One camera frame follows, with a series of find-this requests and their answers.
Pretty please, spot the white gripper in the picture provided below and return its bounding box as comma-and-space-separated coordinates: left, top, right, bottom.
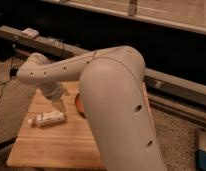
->
38, 82, 63, 100

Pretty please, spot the white plastic bottle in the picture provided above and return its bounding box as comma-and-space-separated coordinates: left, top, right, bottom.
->
27, 111, 65, 127

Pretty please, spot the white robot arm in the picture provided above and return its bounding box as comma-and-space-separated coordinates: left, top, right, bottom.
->
17, 46, 167, 171

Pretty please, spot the orange ceramic bowl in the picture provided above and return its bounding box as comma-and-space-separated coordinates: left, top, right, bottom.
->
75, 93, 86, 119

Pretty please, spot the wooden board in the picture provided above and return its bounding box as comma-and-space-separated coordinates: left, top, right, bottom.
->
7, 82, 105, 170

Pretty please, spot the blue box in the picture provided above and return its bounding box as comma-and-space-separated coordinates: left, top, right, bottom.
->
195, 129, 206, 171

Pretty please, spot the black cable with plug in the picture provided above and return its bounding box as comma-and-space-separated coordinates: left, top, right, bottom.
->
0, 36, 22, 106

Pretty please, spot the white block on rail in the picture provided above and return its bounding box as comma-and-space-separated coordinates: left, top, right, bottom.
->
21, 28, 39, 38

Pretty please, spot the wooden post on shelf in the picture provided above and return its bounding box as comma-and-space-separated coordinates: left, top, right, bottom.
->
128, 0, 138, 16

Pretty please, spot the long metal rail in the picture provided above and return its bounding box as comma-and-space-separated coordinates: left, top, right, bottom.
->
0, 25, 206, 126

